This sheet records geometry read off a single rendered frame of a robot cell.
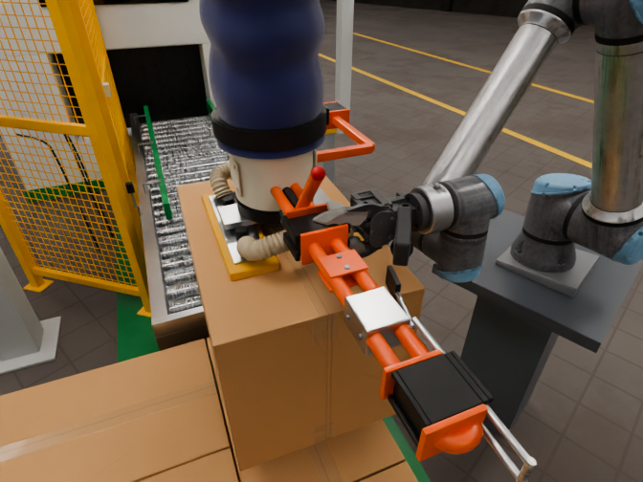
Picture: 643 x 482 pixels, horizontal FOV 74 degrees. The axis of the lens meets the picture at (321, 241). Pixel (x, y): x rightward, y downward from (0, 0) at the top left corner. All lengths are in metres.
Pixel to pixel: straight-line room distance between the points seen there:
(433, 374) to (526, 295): 0.94
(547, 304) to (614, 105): 0.58
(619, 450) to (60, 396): 1.98
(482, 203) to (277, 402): 0.54
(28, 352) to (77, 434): 1.16
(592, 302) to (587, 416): 0.82
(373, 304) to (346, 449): 0.69
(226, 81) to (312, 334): 0.46
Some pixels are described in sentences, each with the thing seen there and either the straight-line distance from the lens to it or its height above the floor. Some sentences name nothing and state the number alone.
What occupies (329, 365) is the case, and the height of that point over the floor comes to 0.93.
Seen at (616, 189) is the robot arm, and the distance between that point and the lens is 1.24.
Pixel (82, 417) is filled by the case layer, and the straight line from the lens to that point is 1.41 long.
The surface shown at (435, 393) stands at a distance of 0.48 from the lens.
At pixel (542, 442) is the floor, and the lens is 2.04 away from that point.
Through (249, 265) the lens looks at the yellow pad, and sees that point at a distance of 0.84.
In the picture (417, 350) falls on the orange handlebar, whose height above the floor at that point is 1.20.
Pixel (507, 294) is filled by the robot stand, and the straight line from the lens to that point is 1.39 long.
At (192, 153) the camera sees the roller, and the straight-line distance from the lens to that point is 2.87.
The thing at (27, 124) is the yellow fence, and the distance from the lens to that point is 2.22.
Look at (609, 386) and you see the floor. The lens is 2.36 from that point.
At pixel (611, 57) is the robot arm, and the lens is 1.07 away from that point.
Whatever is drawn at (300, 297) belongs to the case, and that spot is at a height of 1.07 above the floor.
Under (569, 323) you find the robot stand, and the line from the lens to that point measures 1.37.
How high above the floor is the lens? 1.59
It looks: 34 degrees down
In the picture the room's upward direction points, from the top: straight up
